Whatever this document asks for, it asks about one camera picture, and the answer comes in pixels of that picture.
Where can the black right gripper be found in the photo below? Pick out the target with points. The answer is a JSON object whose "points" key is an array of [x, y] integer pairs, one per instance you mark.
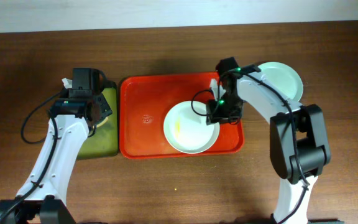
{"points": [[214, 115]]}

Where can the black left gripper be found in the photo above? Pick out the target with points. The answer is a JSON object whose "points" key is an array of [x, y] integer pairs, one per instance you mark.
{"points": [[103, 109]]}

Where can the white plate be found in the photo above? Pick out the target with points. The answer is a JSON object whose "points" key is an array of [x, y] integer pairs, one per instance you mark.
{"points": [[186, 130]]}

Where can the green plate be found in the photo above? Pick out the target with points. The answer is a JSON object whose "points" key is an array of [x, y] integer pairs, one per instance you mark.
{"points": [[283, 78]]}

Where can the green yellow sponge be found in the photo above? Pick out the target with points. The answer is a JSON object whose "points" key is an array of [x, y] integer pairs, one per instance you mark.
{"points": [[102, 122]]}

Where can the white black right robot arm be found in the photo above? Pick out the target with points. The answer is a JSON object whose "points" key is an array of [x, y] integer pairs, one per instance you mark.
{"points": [[299, 147]]}

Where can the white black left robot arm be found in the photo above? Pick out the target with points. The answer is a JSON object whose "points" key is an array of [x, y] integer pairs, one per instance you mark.
{"points": [[72, 121]]}

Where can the black tray with soapy water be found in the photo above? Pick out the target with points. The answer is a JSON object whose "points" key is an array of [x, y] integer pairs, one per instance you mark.
{"points": [[105, 141]]}

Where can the red plastic tray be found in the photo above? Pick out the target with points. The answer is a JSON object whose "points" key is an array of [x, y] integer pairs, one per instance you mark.
{"points": [[144, 103]]}

